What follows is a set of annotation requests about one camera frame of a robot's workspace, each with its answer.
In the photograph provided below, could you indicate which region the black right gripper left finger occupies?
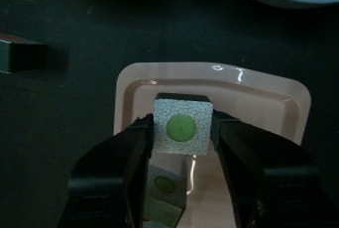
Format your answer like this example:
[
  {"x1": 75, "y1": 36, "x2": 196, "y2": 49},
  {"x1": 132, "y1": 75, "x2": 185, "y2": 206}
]
[{"x1": 57, "y1": 113, "x2": 155, "y2": 228}]

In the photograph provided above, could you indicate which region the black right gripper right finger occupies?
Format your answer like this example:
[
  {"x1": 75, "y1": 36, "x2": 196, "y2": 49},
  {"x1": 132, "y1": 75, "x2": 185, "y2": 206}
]
[{"x1": 211, "y1": 111, "x2": 339, "y2": 228}]

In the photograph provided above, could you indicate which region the pink square plate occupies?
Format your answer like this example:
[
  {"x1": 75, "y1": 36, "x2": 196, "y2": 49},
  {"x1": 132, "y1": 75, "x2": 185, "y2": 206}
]
[{"x1": 112, "y1": 61, "x2": 312, "y2": 228}]

